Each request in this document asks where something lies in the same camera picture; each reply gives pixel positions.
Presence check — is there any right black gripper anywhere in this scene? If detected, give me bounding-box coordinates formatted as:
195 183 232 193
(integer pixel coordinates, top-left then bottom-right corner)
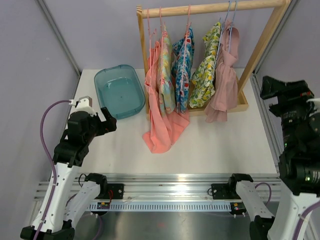
261 75 320 151

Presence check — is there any dusty pink skirt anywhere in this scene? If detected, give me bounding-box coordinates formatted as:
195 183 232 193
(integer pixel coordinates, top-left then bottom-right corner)
204 20 240 123

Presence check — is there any coral pink skirt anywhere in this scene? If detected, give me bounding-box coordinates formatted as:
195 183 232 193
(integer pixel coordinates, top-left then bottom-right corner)
142 41 190 154

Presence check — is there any pastel floral skirt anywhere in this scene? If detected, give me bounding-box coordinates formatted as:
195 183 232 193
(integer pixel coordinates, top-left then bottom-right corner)
157 24 176 116

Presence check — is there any yellow lemon print skirt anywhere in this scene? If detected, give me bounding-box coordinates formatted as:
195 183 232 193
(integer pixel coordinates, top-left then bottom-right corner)
189 21 222 109

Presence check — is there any light blue wire hanger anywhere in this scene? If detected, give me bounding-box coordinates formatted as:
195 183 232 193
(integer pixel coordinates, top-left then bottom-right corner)
226 0 239 38
214 0 231 69

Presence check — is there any blue floral skirt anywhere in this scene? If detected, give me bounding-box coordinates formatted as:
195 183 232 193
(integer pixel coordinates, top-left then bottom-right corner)
171 24 195 114

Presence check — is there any pink wire hanger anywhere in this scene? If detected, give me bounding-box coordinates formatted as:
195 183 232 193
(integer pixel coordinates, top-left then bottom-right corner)
159 6 166 91
147 8 157 78
179 5 191 109

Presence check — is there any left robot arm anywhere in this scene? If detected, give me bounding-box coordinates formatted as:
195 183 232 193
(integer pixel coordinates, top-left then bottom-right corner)
20 107 117 240

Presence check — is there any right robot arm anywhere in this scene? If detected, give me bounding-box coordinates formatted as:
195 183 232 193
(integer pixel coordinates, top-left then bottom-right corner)
208 75 320 240

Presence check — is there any teal plastic basin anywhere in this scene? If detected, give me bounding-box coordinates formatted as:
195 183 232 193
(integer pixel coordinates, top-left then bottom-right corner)
94 64 146 120

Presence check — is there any wooden clothes rack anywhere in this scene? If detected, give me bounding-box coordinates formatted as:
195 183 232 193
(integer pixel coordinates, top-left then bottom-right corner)
136 0 291 113

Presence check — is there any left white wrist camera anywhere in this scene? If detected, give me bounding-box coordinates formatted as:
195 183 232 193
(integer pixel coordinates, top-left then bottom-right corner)
69 96 98 117

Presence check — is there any aluminium mounting rail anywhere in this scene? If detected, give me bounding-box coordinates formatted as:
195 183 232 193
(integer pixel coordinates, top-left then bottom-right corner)
33 173 281 203

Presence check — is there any white slotted cable duct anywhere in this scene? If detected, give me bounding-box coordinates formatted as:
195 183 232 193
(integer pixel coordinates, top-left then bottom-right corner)
86 201 231 212

